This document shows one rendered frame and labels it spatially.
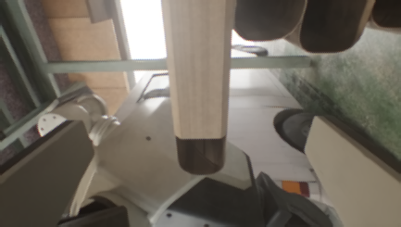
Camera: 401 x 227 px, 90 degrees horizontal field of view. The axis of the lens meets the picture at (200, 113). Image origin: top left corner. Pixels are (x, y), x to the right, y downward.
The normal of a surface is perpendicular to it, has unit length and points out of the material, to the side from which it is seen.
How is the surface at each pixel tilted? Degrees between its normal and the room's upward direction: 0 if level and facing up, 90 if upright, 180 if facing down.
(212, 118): 90
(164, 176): 102
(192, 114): 90
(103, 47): 90
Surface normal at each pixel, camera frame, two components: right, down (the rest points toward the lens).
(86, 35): 0.00, 0.51
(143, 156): 0.19, -0.33
